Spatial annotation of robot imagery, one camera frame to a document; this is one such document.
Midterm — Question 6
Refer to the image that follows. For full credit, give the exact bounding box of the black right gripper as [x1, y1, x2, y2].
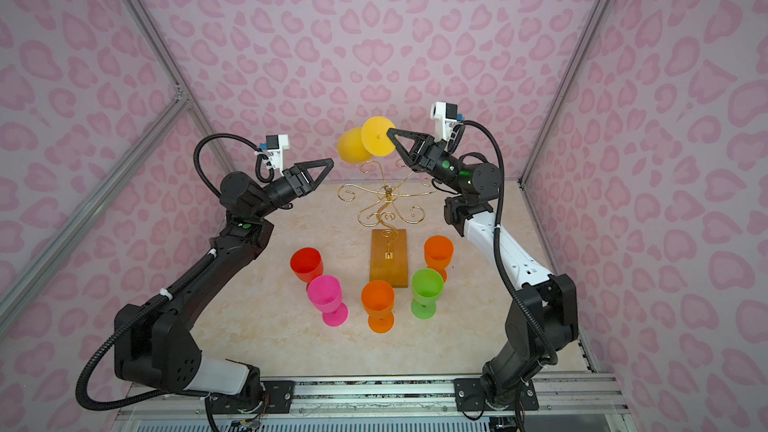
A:
[391, 138, 473, 199]

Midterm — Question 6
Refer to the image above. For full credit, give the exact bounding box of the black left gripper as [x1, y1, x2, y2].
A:
[253, 162, 332, 224]

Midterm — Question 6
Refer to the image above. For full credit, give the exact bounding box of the yellow wine glass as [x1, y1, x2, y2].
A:
[337, 116, 395, 164]

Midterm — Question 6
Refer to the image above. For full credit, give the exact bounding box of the red wine glass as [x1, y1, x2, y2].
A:
[290, 247, 324, 286]

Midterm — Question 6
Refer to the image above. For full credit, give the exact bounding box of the pink wine glass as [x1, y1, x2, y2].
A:
[307, 275, 349, 327]

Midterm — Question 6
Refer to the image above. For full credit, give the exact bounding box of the orange wine glass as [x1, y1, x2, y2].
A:
[424, 235, 454, 281]
[361, 280, 396, 334]

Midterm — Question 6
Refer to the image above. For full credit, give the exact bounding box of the green wine glass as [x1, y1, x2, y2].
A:
[411, 268, 444, 320]

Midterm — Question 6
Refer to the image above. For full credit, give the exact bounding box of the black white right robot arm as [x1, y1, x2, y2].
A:
[387, 128, 579, 410]

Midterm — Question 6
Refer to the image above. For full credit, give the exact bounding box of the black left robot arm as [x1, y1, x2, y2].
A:
[114, 158, 334, 407]

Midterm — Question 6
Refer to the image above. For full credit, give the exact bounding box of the amber wooden rack base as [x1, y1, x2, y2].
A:
[369, 228, 409, 288]

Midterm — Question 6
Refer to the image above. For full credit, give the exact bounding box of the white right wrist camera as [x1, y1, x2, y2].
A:
[430, 102, 463, 143]

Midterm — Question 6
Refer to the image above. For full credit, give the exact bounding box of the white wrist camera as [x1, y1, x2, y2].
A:
[254, 134, 290, 172]
[430, 102, 463, 143]

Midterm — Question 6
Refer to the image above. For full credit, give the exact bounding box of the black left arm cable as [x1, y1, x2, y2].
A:
[74, 133, 274, 412]

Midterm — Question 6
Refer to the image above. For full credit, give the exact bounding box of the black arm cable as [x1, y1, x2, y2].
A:
[452, 119, 559, 367]
[74, 133, 274, 412]

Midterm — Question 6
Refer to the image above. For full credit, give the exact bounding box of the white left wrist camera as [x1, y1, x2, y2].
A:
[254, 134, 290, 172]

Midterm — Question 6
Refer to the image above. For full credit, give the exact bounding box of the gold wire glass rack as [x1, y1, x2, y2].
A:
[337, 159, 437, 229]

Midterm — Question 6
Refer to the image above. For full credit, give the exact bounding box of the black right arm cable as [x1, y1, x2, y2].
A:
[452, 119, 559, 367]

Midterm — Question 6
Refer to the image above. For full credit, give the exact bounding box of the aluminium diagonal frame bar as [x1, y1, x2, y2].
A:
[1, 91, 189, 336]

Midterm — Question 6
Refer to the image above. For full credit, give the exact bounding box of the aluminium corner frame post left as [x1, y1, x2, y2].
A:
[122, 0, 216, 136]

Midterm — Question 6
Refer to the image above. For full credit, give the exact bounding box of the aluminium corner frame post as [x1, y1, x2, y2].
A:
[122, 0, 216, 136]
[518, 0, 616, 190]

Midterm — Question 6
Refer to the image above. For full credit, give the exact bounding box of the aluminium corner frame post right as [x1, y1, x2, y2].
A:
[518, 0, 616, 190]

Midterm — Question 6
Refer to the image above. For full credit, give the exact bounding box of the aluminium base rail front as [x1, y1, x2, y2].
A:
[113, 372, 636, 431]

